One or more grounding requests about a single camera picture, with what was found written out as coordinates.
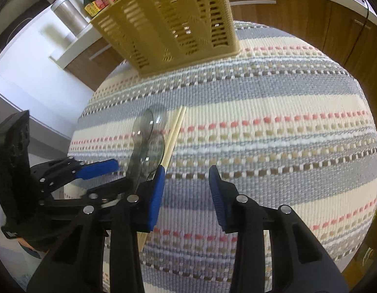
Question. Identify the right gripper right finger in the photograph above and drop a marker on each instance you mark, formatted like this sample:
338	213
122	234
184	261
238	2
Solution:
299	261

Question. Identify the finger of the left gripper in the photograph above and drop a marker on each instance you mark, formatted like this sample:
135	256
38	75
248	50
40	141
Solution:
57	173
109	191

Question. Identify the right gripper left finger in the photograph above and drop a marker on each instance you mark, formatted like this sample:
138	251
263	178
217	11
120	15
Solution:
75	262

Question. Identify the bamboo chopstick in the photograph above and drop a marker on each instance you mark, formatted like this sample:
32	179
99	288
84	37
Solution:
172	137
142	237

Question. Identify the clear plastic spoon large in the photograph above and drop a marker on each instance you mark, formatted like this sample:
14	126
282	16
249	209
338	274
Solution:
141	132

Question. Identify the clear plastic spoon upper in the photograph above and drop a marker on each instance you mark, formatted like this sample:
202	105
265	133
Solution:
158	119

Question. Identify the striped woven table mat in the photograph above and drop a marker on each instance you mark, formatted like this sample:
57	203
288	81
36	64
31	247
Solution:
280	120

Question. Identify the steel cylinder canister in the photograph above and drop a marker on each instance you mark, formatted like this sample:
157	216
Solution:
69	15

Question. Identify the yellow plastic utensil basket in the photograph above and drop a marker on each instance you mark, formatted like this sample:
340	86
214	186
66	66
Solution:
157	36

